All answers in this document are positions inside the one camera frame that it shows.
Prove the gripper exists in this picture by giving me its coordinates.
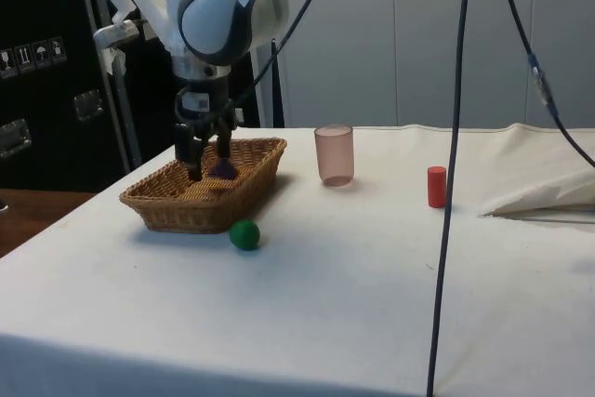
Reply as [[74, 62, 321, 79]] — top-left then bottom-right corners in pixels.
[[174, 75, 237, 183]]

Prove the purple triangular block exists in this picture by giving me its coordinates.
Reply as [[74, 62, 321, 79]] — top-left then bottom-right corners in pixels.
[[208, 158, 238, 181]]

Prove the wicker basket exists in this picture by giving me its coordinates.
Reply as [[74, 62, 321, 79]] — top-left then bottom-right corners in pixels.
[[119, 137, 288, 234]]

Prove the red cylinder block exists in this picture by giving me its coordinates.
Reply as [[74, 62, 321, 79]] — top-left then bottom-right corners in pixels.
[[427, 165, 447, 208]]

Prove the green ball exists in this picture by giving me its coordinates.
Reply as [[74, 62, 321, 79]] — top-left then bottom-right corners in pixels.
[[229, 219, 261, 252]]

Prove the see-through pink cup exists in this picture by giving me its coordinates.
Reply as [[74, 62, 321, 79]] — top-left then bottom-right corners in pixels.
[[314, 124, 355, 187]]

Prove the pale locker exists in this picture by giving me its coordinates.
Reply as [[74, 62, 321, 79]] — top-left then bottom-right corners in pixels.
[[392, 0, 528, 129], [523, 0, 595, 129], [278, 0, 396, 129]]

